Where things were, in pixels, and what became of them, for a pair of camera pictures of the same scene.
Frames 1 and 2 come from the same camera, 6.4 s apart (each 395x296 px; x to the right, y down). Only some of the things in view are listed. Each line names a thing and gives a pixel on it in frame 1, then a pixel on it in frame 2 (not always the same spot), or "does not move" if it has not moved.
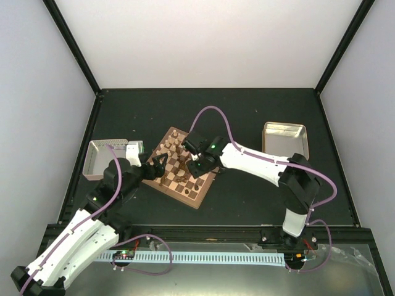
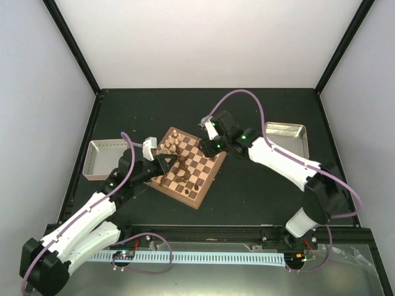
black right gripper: [195, 171] → [208, 151]
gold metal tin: [284, 139] does not move
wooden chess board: [177, 180] does not move
